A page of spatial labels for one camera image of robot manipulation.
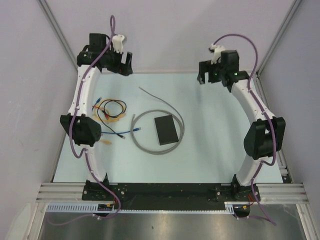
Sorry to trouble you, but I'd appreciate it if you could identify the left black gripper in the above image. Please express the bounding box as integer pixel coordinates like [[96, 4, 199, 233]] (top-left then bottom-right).
[[101, 45, 132, 77]]

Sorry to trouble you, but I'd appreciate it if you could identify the orange ethernet cable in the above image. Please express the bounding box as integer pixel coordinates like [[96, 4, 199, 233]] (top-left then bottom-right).
[[91, 99, 126, 124]]

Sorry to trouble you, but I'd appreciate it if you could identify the red ethernet cable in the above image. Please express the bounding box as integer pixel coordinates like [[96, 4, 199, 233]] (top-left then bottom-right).
[[92, 105, 111, 120]]

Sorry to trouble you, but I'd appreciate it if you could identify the black power cable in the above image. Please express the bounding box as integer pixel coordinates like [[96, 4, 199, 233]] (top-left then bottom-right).
[[97, 99, 127, 140]]

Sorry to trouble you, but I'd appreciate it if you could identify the blue ethernet cable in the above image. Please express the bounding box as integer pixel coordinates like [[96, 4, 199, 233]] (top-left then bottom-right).
[[93, 96, 143, 137]]

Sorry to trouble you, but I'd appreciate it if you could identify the black network switch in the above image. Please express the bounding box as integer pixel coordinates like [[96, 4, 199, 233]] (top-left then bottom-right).
[[154, 114, 179, 146]]

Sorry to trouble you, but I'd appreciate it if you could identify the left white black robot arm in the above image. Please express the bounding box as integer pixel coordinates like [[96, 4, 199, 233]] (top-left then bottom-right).
[[60, 33, 133, 200]]

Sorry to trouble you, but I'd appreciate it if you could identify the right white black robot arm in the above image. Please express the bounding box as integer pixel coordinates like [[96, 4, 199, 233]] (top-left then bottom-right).
[[197, 44, 286, 201]]

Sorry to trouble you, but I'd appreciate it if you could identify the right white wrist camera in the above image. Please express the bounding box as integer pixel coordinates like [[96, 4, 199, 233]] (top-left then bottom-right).
[[209, 43, 226, 65]]

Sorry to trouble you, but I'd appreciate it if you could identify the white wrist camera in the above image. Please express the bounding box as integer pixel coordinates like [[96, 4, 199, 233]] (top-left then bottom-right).
[[209, 43, 226, 65], [112, 34, 126, 54]]

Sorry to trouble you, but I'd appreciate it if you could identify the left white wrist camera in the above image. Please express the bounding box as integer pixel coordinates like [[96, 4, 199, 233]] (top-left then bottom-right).
[[112, 34, 126, 54]]

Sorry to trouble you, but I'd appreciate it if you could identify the grey coiled ethernet cable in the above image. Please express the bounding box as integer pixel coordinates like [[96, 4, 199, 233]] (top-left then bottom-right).
[[130, 86, 186, 156]]

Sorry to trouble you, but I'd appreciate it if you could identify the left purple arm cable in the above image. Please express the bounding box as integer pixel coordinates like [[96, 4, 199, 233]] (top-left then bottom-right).
[[46, 15, 122, 226]]

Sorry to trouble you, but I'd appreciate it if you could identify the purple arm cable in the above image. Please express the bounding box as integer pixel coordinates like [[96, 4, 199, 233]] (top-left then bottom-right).
[[211, 33, 279, 226], [46, 15, 122, 226]]

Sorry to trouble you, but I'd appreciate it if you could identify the left aluminium corner post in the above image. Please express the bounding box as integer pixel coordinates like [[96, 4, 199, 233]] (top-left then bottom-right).
[[36, 0, 78, 70]]

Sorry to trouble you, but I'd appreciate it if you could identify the aluminium corner post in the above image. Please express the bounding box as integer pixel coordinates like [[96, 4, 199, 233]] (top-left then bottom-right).
[[255, 0, 303, 76], [36, 0, 78, 70]]

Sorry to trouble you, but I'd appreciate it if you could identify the right aluminium corner post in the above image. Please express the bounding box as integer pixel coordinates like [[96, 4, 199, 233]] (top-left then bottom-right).
[[255, 0, 303, 76]]

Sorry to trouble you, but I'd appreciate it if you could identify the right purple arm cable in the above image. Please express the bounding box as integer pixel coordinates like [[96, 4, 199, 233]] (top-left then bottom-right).
[[211, 33, 279, 226]]

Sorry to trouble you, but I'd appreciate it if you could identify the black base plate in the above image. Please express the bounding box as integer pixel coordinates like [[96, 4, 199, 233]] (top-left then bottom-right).
[[81, 181, 261, 211]]

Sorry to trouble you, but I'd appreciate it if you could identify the right aluminium side rail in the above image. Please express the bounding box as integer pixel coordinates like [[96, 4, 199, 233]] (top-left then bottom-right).
[[251, 71, 292, 185]]

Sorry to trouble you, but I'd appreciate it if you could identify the grey slotted cable duct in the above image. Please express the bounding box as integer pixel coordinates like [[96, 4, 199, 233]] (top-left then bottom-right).
[[46, 202, 234, 215]]

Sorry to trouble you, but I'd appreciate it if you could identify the aluminium front rail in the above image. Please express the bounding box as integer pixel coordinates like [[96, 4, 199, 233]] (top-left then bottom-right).
[[36, 182, 309, 204]]

